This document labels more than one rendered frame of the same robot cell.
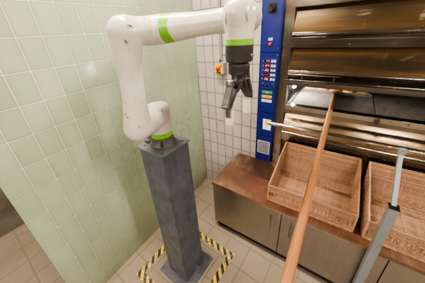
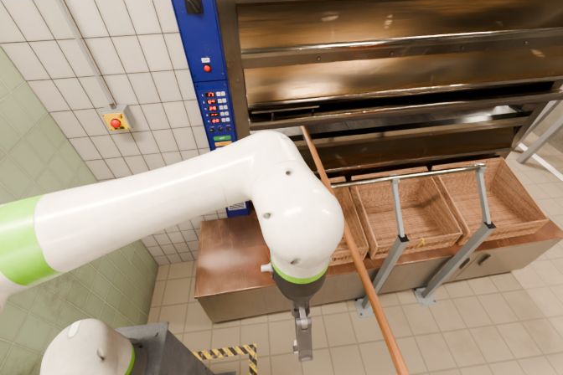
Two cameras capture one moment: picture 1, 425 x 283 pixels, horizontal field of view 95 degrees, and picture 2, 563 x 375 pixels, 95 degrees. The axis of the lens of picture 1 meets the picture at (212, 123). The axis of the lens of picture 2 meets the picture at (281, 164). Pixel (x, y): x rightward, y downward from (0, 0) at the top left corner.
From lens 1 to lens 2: 66 cm
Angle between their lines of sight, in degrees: 39
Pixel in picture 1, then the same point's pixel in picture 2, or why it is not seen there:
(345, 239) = not seen: hidden behind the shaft
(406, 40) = (374, 52)
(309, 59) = (272, 83)
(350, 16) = (314, 21)
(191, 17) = (134, 216)
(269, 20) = (194, 28)
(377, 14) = (344, 20)
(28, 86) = not seen: outside the picture
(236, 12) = (325, 254)
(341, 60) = (312, 80)
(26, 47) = not seen: outside the picture
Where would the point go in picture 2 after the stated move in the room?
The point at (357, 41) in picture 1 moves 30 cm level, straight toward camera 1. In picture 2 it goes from (326, 55) to (348, 84)
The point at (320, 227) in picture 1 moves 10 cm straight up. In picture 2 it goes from (340, 272) to (342, 264)
